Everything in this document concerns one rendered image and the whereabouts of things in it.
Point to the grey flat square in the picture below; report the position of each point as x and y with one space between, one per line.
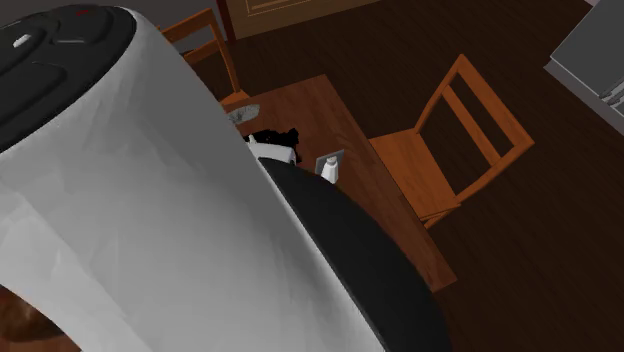
336 155

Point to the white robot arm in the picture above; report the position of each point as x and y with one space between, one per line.
146 204

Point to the grey cabinet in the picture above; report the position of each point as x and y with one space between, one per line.
592 48

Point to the brown wooden table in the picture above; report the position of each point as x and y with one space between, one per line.
317 114

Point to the white bottle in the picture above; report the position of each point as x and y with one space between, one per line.
330 171

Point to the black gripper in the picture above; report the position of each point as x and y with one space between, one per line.
277 137

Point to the orange wooden chair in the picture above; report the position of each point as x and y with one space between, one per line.
219 46
407 166

